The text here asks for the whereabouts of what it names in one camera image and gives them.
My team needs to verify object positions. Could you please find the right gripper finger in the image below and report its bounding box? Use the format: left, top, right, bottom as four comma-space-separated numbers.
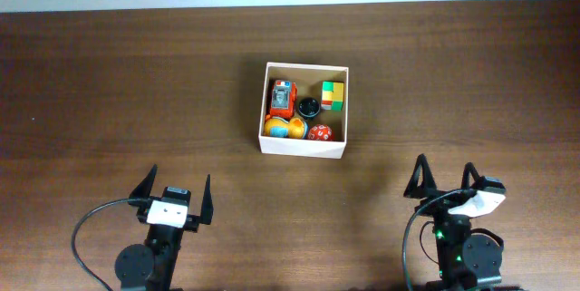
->
403, 154, 438, 199
460, 162, 480, 189

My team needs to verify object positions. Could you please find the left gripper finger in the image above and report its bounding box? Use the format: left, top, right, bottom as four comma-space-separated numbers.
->
129, 164, 158, 199
200, 175, 214, 224

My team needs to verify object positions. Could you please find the red letter ball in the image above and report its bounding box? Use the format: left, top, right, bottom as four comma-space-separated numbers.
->
307, 124, 334, 141

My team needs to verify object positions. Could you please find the orange plush duck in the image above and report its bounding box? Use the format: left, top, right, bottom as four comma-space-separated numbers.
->
264, 116, 309, 140

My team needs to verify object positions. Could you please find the colourful puzzle cube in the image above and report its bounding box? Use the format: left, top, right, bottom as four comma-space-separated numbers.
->
321, 81, 345, 112

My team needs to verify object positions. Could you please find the red toy car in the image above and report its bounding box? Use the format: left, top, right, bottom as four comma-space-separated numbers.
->
268, 80, 297, 120

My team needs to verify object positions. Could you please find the black round cap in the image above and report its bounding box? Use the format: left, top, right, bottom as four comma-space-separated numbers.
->
297, 97, 321, 120

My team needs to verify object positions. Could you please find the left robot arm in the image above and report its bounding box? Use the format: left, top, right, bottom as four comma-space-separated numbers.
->
114, 165, 214, 291

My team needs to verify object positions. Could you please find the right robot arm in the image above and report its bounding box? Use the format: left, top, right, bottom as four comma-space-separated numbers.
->
401, 154, 507, 290

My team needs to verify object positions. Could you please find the white cardboard box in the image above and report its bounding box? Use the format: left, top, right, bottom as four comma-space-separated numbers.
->
258, 62, 349, 159

